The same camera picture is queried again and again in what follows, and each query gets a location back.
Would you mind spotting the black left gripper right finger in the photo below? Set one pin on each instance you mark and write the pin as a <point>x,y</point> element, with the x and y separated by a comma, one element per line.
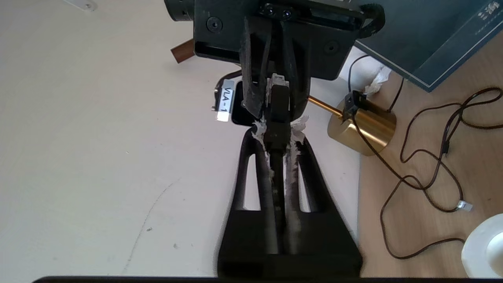
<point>330,243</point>

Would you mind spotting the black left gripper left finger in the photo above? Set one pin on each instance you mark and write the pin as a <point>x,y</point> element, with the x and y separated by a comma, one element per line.
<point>247,243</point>

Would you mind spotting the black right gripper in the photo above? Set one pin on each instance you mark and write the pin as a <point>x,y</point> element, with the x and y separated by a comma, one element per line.
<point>330,47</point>

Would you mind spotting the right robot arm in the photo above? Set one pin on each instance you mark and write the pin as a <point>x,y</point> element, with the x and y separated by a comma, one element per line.
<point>178,10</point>

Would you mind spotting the small white object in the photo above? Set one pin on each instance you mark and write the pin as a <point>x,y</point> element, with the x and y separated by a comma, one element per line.
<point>377,80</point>

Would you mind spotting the brass desk lamp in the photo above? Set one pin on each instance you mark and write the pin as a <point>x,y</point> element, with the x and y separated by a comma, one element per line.
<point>365,129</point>

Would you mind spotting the white toilet paper roll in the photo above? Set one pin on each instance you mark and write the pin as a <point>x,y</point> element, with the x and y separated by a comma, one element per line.
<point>483,251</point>

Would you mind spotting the dark teal paper gift bag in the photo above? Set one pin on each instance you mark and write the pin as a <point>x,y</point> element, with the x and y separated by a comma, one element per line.
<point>432,31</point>

